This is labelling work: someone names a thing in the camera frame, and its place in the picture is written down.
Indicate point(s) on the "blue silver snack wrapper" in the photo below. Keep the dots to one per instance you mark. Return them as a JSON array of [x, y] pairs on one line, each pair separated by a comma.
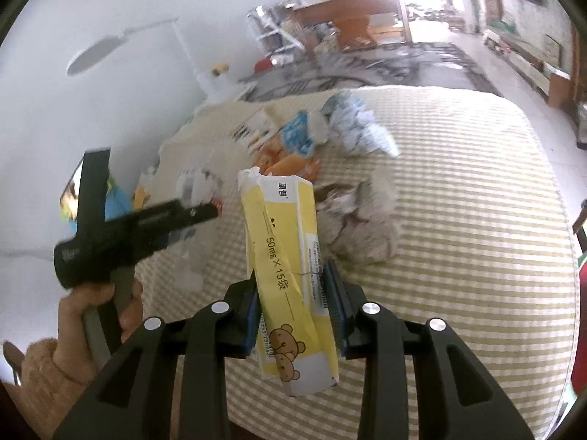
[[362, 123]]

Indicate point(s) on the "white printed leaflet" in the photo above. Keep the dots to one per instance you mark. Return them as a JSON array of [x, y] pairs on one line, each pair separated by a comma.
[[252, 128]]

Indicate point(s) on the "blue white snack packet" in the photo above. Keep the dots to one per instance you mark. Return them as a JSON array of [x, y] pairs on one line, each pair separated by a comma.
[[302, 135]]

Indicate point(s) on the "person's left forearm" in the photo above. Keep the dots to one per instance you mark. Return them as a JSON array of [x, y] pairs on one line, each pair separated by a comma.
[[41, 385]]

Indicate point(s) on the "yellow cardboard box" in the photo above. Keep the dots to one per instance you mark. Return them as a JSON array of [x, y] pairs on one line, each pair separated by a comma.
[[279, 247]]

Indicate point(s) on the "clear plastic bottle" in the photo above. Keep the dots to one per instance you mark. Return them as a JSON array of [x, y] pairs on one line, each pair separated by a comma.
[[192, 266]]

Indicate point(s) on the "small yellow white toy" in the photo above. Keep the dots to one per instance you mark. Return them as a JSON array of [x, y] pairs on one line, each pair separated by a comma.
[[220, 69]]

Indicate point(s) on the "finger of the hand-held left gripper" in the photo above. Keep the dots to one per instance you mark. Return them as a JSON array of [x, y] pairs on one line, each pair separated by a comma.
[[183, 215], [176, 240]]

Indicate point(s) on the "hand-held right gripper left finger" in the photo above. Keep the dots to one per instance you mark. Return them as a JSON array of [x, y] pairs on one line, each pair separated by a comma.
[[253, 325]]

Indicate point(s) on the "grey patterned tablecloth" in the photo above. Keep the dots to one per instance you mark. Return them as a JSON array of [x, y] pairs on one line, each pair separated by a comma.
[[367, 68]]

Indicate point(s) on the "white desk lamp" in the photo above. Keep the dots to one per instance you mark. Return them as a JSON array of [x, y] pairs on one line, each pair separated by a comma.
[[101, 52]]

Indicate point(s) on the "crumpled tissue paper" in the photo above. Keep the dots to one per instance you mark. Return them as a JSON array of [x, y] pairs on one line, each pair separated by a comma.
[[339, 224], [380, 220]]

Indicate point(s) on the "wooden television cabinet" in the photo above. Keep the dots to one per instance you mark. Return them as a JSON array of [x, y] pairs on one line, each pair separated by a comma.
[[532, 68]]

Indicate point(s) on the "small framed picture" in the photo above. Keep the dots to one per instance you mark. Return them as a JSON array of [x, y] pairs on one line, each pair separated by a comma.
[[552, 48]]

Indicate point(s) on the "red bin with green rim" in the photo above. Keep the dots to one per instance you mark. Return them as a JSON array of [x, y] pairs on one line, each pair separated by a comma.
[[581, 325]]

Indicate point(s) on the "person's left hand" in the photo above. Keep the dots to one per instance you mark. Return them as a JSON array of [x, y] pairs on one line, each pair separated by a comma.
[[69, 325]]

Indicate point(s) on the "wooden sofa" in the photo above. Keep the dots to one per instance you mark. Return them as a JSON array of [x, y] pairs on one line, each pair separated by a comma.
[[353, 16]]

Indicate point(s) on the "orange snack wrapper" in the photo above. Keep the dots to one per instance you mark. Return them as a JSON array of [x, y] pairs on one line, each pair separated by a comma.
[[293, 162]]

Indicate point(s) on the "red cloth item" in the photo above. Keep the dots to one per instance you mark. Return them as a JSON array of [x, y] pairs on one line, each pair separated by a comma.
[[265, 66]]

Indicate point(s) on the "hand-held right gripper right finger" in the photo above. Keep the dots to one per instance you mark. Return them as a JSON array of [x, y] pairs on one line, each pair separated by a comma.
[[334, 302]]

